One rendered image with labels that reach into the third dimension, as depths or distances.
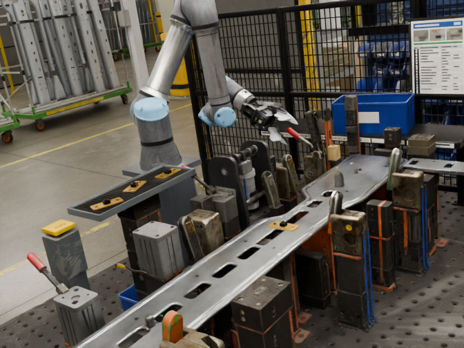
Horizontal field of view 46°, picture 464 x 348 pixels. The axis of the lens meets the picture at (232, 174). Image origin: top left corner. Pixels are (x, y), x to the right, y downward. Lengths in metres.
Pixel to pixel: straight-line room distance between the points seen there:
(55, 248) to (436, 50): 1.60
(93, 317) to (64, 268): 0.20
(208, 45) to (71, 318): 1.04
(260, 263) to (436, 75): 1.24
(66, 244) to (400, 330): 0.93
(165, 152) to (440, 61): 1.13
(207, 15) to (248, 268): 0.90
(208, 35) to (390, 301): 1.04
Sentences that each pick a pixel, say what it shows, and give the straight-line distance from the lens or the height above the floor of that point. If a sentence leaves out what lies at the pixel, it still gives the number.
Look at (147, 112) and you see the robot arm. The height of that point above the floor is 1.30.
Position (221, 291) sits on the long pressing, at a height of 1.00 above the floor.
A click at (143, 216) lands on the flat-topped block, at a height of 1.09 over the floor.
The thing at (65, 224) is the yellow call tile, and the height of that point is 1.16.
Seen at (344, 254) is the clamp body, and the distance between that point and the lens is 1.55.
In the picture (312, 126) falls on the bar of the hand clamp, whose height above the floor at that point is 1.16.
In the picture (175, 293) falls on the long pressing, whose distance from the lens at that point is 1.33.
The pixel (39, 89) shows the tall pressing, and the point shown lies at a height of 0.57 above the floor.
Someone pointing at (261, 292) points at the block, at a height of 1.03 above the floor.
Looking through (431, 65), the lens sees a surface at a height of 1.27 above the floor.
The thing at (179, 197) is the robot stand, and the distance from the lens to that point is 1.93.
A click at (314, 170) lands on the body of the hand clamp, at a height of 1.00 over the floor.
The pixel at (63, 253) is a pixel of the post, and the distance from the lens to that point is 1.41.
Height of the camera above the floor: 1.66
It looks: 19 degrees down
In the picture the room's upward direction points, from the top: 8 degrees counter-clockwise
